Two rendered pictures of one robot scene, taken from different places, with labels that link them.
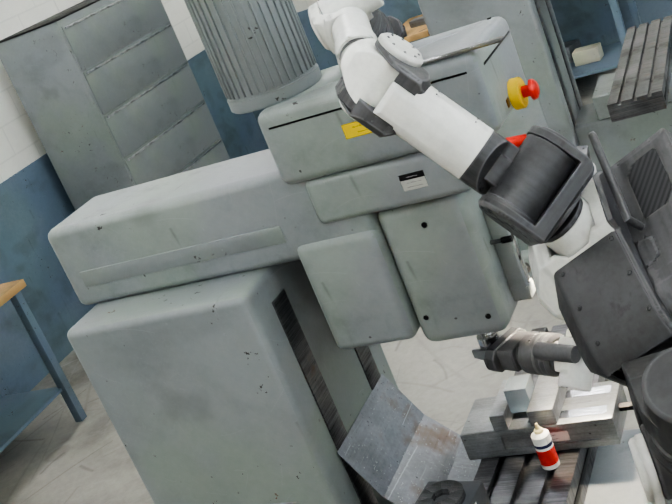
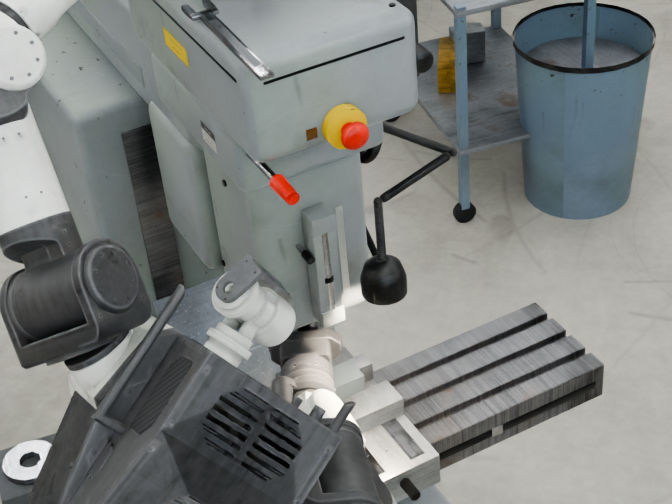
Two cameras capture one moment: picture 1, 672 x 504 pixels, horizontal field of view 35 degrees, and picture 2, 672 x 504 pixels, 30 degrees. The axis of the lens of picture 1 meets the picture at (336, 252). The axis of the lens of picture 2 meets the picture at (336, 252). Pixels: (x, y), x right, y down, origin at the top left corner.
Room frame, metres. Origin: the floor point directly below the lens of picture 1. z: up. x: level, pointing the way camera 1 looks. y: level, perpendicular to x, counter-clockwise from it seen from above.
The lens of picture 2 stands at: (0.76, -1.25, 2.64)
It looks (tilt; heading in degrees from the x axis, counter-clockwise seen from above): 37 degrees down; 36
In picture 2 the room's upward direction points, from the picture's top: 6 degrees counter-clockwise
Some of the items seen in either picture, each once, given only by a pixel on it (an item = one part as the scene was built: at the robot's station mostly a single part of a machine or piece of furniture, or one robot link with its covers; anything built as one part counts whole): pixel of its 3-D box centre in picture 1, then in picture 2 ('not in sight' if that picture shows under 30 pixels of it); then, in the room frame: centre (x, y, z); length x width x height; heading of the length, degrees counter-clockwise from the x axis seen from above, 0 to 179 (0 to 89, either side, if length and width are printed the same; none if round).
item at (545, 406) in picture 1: (547, 398); (360, 412); (2.08, -0.31, 1.05); 0.15 x 0.06 x 0.04; 151
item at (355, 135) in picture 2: (529, 90); (353, 134); (1.93, -0.45, 1.76); 0.04 x 0.03 x 0.04; 150
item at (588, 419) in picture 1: (541, 413); (354, 417); (2.10, -0.29, 1.01); 0.35 x 0.15 x 0.11; 61
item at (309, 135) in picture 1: (392, 100); (262, 24); (2.06, -0.22, 1.81); 0.47 x 0.26 x 0.16; 60
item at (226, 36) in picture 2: (438, 56); (228, 38); (1.88, -0.30, 1.89); 0.24 x 0.04 x 0.01; 59
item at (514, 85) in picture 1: (517, 93); (344, 126); (1.94, -0.43, 1.76); 0.06 x 0.02 x 0.06; 150
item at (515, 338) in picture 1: (525, 352); (306, 367); (1.98, -0.28, 1.23); 0.13 x 0.12 x 0.10; 125
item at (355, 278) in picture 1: (372, 267); (241, 164); (2.15, -0.06, 1.47); 0.24 x 0.19 x 0.26; 150
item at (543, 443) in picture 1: (543, 444); not in sight; (1.98, -0.25, 1.01); 0.04 x 0.04 x 0.11
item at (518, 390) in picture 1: (520, 393); (344, 385); (2.11, -0.26, 1.07); 0.06 x 0.05 x 0.06; 151
